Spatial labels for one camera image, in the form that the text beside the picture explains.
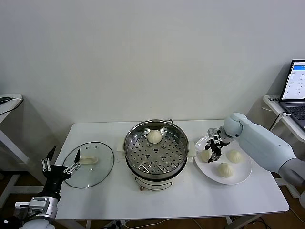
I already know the white floor cable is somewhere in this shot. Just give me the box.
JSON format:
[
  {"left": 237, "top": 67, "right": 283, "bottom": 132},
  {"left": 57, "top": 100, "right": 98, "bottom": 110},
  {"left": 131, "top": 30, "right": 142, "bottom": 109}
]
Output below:
[{"left": 190, "top": 218, "right": 207, "bottom": 229}]

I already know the white round plate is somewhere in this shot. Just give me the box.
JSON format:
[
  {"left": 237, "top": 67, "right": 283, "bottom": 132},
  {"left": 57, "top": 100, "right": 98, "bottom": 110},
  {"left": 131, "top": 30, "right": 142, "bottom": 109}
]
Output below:
[{"left": 194, "top": 135, "right": 253, "bottom": 186}]

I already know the open grey laptop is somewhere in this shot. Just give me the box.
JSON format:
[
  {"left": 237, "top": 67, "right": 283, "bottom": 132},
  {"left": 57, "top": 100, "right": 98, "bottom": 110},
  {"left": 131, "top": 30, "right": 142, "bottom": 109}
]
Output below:
[{"left": 278, "top": 59, "right": 305, "bottom": 131}]

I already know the black floor cable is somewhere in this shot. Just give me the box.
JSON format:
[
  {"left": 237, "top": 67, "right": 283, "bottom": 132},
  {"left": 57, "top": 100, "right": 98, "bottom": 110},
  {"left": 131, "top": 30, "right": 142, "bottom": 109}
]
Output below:
[{"left": 252, "top": 214, "right": 274, "bottom": 227}]

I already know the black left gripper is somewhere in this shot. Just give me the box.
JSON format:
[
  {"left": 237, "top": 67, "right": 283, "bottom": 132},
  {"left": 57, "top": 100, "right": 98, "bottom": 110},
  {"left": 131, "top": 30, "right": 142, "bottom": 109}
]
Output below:
[{"left": 41, "top": 145, "right": 81, "bottom": 199}]

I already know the white electric cooking pot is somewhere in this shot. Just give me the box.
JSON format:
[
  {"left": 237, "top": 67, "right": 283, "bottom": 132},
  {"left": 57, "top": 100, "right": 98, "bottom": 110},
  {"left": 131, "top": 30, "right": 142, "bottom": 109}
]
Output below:
[{"left": 116, "top": 139, "right": 196, "bottom": 192}]

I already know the black cable on side table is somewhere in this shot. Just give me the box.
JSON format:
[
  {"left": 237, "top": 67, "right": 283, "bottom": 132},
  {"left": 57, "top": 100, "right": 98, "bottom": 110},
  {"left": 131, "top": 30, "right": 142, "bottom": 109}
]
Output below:
[{"left": 0, "top": 96, "right": 25, "bottom": 116}]

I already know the white steamed baozi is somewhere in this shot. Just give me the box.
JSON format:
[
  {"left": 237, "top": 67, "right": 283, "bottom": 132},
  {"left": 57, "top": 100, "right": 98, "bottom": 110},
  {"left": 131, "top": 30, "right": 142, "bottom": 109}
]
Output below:
[
  {"left": 226, "top": 149, "right": 243, "bottom": 164},
  {"left": 147, "top": 129, "right": 162, "bottom": 144},
  {"left": 217, "top": 162, "right": 234, "bottom": 178},
  {"left": 199, "top": 149, "right": 212, "bottom": 163}
]

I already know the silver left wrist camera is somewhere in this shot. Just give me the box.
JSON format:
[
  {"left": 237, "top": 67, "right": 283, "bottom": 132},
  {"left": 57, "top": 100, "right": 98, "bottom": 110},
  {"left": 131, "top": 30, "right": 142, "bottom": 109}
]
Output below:
[{"left": 14, "top": 196, "right": 50, "bottom": 213}]

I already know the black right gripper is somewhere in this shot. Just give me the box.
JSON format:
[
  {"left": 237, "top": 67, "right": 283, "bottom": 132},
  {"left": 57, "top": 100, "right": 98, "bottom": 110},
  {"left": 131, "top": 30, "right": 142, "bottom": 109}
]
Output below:
[{"left": 204, "top": 138, "right": 226, "bottom": 164}]

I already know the black white laptop cable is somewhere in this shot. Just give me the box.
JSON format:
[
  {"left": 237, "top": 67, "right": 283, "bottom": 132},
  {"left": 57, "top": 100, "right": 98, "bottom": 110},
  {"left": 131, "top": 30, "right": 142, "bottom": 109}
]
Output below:
[{"left": 269, "top": 112, "right": 291, "bottom": 132}]

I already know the white laptop side table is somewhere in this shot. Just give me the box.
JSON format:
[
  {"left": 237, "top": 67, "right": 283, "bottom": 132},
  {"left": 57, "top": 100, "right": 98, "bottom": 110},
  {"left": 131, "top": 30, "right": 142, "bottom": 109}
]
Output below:
[{"left": 262, "top": 94, "right": 305, "bottom": 200}]

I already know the stainless steel steamer basket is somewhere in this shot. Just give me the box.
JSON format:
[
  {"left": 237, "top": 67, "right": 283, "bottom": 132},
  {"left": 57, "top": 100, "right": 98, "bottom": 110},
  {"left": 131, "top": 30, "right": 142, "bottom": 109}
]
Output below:
[{"left": 123, "top": 120, "right": 190, "bottom": 176}]

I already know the round glass pot lid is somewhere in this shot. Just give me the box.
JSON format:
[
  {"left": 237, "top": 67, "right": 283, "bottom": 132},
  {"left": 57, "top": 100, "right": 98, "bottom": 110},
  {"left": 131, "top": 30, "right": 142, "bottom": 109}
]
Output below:
[{"left": 62, "top": 142, "right": 115, "bottom": 189}]

